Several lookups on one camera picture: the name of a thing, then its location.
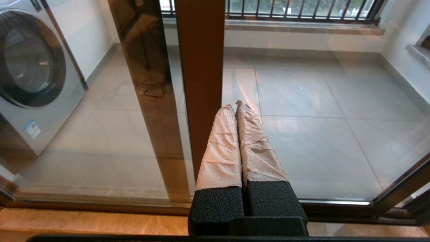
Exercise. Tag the silver front-load washing machine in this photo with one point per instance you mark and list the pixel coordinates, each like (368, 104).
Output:
(57, 111)

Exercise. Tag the dark metal floor door track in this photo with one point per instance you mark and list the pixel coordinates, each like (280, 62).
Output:
(352, 216)

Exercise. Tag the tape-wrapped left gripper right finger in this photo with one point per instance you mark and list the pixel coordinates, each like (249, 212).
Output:
(258, 158)

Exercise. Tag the short grey stone window sill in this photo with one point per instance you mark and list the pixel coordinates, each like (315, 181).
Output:
(418, 52)

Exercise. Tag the long grey stone window sill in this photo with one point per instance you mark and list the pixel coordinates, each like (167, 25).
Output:
(302, 26)

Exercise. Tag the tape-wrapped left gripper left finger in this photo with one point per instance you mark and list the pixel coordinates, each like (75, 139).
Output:
(218, 161)

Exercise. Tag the dark door frame jamb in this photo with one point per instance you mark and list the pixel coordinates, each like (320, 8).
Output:
(421, 210)

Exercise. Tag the black long window railing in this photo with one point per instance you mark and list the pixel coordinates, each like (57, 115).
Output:
(302, 16)

